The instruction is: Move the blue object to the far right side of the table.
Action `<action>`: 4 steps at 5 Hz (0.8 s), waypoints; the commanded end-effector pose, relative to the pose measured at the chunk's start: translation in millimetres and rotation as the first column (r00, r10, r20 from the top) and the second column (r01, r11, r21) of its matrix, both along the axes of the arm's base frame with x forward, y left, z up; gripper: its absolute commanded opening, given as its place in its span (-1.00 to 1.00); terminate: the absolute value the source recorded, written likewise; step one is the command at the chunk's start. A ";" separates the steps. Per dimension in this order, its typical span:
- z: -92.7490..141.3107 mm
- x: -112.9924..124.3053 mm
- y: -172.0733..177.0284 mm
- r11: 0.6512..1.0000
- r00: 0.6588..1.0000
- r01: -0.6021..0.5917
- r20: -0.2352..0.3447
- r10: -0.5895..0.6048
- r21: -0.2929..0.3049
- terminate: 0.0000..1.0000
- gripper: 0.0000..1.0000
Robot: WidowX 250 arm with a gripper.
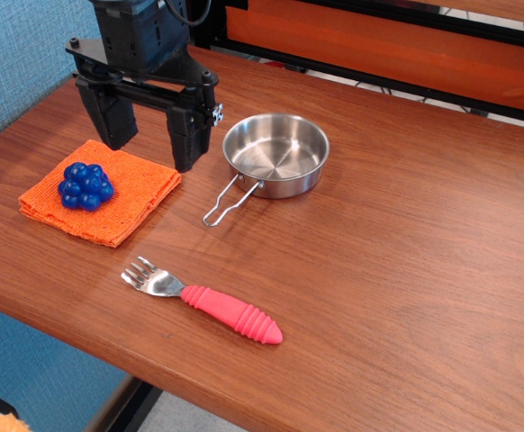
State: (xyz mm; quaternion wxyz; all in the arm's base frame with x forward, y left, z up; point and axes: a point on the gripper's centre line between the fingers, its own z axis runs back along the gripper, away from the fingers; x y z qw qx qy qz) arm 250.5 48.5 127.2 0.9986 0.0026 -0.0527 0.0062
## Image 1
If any blue bumpy toy ball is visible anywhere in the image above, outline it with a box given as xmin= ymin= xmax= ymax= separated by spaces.
xmin=58 ymin=162 xmax=114 ymax=212

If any fork with pink handle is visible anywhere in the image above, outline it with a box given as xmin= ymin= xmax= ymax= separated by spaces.
xmin=121 ymin=256 xmax=284 ymax=345

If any orange object at corner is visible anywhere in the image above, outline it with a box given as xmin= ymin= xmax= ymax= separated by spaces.
xmin=0 ymin=414 xmax=31 ymax=432

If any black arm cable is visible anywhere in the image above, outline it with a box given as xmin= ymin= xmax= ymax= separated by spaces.
xmin=162 ymin=0 xmax=212 ymax=27

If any black table leg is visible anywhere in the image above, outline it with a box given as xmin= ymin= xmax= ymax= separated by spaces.
xmin=84 ymin=375 xmax=162 ymax=432

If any orange folded cloth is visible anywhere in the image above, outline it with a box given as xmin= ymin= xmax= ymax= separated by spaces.
xmin=19 ymin=139 xmax=182 ymax=248

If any orange panel black frame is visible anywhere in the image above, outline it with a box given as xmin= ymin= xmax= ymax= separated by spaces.
xmin=193 ymin=1 xmax=524 ymax=121

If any small steel pan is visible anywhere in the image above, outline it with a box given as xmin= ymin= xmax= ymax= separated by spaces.
xmin=203 ymin=112 xmax=330 ymax=228

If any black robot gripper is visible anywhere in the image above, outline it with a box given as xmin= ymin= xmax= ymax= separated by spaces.
xmin=65 ymin=1 xmax=223 ymax=173

